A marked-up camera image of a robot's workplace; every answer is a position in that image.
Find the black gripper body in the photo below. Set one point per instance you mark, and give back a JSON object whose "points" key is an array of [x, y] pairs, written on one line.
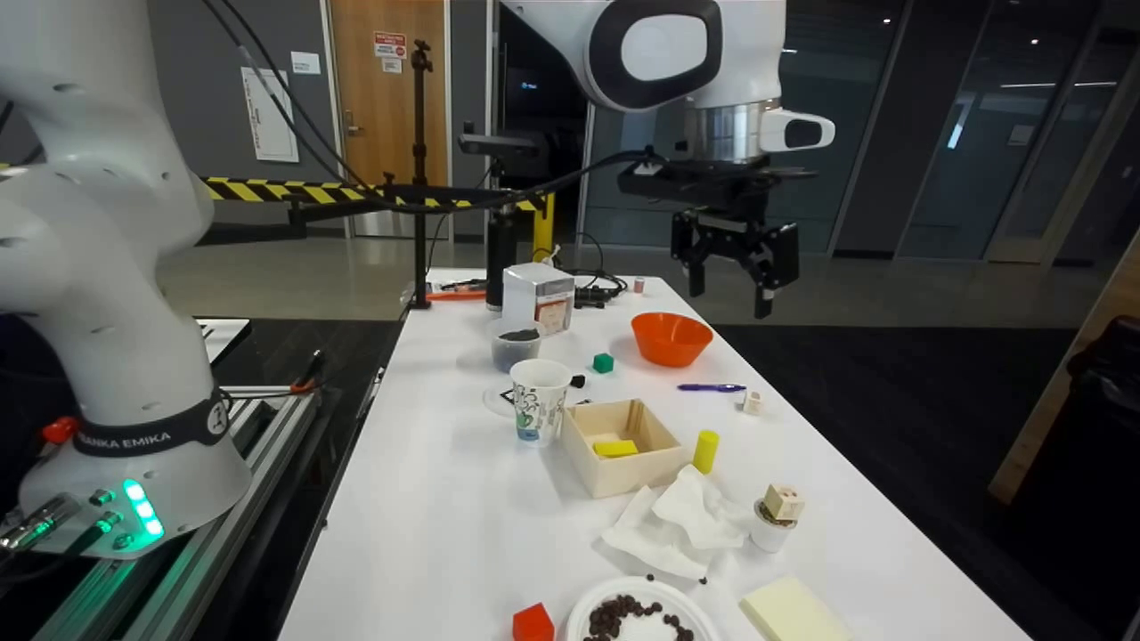
{"points": [[735, 235]]}

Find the wooden letter cube green print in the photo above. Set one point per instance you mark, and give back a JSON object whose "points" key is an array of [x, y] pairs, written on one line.
{"points": [[750, 404]]}

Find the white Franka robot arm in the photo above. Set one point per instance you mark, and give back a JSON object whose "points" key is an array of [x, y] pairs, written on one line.
{"points": [[106, 235]]}

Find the plain wooden cube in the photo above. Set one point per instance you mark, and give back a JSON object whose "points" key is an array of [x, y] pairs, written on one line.
{"points": [[781, 503]]}

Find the orange plastic bowl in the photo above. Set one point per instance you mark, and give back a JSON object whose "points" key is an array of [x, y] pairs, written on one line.
{"points": [[670, 339]]}

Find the purple pen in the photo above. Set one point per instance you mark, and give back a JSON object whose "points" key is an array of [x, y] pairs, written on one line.
{"points": [[708, 387]]}

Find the white carton box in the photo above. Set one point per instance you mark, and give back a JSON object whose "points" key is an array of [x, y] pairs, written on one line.
{"points": [[535, 296]]}

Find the yellow cylinder block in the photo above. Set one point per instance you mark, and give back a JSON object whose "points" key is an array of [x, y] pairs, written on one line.
{"points": [[705, 454]]}

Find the yellow rectangular block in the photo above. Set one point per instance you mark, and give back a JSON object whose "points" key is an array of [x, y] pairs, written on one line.
{"points": [[612, 451]]}

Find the dark round jar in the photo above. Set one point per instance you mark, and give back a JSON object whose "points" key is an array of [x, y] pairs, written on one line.
{"points": [[517, 349]]}

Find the black tall container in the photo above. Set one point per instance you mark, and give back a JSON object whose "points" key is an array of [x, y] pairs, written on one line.
{"points": [[499, 255]]}

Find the patterned paper cup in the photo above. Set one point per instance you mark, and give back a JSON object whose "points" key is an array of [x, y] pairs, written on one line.
{"points": [[540, 397]]}

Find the open wooden box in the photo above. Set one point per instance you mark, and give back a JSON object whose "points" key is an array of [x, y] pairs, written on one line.
{"points": [[587, 465]]}

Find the small white cup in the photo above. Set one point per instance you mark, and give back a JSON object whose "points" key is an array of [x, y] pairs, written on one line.
{"points": [[770, 536]]}

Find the crumpled white napkin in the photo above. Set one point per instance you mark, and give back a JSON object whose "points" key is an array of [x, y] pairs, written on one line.
{"points": [[670, 521]]}

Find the black tripod stand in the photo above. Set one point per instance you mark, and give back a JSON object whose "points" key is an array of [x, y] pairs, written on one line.
{"points": [[419, 178]]}

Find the pale yellow sticky pad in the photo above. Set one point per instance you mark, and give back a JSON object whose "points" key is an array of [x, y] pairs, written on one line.
{"points": [[793, 609]]}

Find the coffee beans pile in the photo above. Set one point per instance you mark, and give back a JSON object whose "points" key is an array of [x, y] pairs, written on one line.
{"points": [[624, 613]]}

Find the white plate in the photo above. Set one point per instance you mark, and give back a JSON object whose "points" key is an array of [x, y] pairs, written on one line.
{"points": [[592, 605]]}

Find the wooden door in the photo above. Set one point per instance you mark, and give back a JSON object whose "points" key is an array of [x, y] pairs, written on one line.
{"points": [[387, 120]]}

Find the red block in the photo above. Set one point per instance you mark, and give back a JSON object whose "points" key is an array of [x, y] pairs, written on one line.
{"points": [[530, 623]]}

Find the yellow black striped bar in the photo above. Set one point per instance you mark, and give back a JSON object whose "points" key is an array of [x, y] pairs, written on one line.
{"points": [[307, 194]]}

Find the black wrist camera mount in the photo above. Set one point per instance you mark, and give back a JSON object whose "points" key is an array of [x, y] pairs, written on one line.
{"points": [[699, 181]]}

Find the white paper sheet on wall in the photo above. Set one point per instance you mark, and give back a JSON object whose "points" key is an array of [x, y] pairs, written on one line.
{"points": [[269, 111]]}

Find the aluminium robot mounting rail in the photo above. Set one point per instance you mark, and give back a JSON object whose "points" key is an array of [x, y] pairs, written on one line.
{"points": [[254, 451]]}

